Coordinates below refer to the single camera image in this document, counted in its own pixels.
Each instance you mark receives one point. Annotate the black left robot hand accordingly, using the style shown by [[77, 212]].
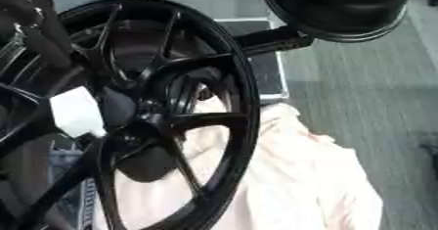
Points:
[[40, 35]]

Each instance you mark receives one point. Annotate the black spoked wheel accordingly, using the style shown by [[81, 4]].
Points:
[[246, 110]]

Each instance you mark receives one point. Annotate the large black round wheel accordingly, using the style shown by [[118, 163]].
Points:
[[336, 5]]

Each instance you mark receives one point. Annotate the pale white cloth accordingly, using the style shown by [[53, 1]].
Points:
[[308, 181]]

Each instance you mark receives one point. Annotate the black perforated bracket bar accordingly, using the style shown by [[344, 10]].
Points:
[[274, 41]]

